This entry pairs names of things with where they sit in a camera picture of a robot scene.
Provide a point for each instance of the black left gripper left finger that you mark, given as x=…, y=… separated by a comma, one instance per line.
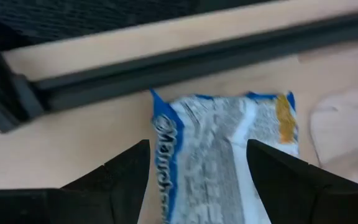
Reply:
x=73, y=202

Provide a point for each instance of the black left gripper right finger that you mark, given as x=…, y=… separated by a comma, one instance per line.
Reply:
x=306, y=196

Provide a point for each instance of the blue Maruchan noodle pack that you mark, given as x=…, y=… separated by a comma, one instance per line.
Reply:
x=210, y=155

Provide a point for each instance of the clear plastic bin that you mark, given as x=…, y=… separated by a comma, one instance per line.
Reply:
x=346, y=130

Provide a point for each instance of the black metal table frame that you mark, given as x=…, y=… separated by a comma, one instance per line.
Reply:
x=197, y=62

